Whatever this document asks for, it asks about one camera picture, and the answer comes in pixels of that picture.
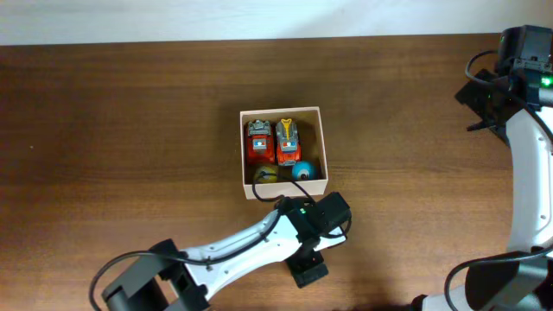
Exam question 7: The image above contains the blue toy ball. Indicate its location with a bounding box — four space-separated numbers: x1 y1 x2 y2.
291 161 317 181

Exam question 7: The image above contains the white cardboard box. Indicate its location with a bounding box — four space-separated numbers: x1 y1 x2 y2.
239 105 329 200

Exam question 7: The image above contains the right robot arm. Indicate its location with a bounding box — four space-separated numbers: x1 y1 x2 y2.
410 70 552 310

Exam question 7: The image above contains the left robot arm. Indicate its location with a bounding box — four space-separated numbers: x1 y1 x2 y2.
101 193 352 311

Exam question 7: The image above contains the red toy truck grey top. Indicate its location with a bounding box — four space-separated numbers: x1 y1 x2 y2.
246 119 276 165

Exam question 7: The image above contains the yellow toy ball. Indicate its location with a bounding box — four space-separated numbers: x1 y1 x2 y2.
253 164 278 184

